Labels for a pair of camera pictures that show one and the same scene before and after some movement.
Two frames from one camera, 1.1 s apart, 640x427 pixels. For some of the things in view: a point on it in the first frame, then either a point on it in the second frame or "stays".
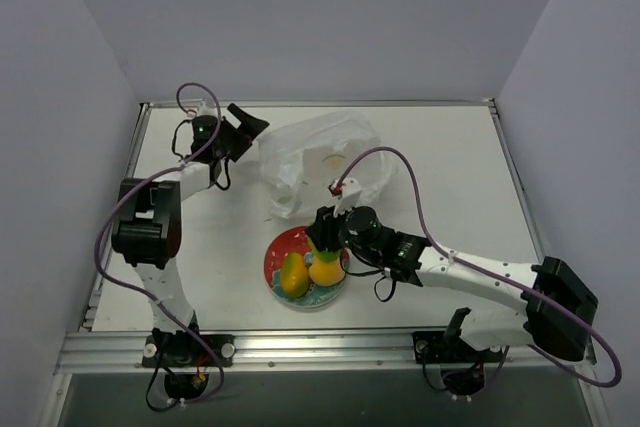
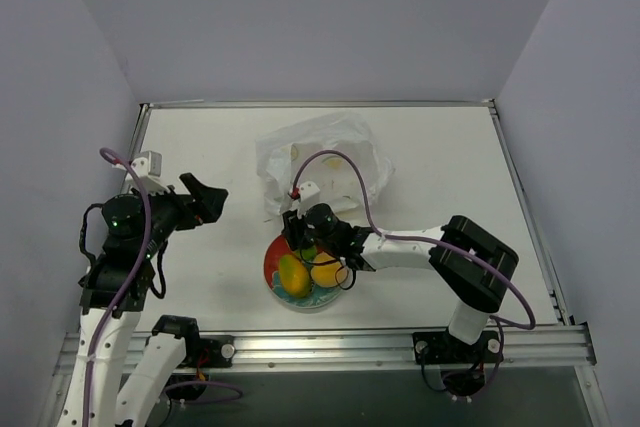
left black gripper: [238, 132] -> [190, 208]
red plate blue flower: [294, 240] stays
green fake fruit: [325, 256] -> [308, 253]
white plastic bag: [304, 157] stays
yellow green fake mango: [294, 275] stays
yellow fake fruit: [326, 273] stays
